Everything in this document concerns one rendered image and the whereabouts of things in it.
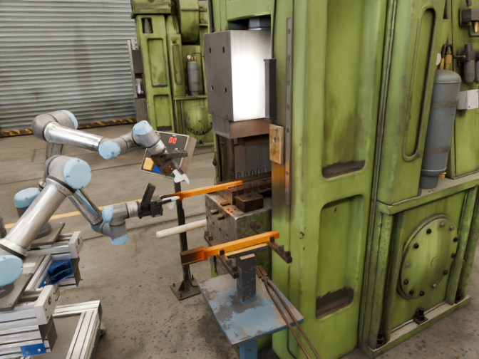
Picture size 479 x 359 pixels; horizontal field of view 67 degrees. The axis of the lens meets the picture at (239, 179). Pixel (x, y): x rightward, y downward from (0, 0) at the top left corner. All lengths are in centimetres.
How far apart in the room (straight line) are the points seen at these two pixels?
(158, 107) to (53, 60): 359
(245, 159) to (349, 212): 69
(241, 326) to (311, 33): 113
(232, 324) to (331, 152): 86
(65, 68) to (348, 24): 838
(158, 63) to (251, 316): 564
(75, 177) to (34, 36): 818
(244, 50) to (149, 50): 500
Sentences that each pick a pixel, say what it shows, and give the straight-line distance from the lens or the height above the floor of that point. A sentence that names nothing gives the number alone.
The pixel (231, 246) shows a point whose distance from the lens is 137.
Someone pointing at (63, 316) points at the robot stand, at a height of 21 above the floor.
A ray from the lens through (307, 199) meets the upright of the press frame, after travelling 161.
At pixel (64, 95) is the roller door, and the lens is 962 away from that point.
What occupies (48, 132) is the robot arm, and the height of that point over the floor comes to 136.
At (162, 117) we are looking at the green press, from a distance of 674.
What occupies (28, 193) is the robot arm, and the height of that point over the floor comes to 105.
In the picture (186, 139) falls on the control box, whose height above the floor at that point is 118.
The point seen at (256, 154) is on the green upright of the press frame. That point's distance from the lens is 220.
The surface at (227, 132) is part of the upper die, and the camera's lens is 180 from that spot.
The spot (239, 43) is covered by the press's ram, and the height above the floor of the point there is 171.
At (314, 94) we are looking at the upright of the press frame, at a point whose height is 150.
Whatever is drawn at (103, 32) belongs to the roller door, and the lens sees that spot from 967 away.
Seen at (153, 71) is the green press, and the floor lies 139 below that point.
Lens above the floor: 168
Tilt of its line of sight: 20 degrees down
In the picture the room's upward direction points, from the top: 2 degrees counter-clockwise
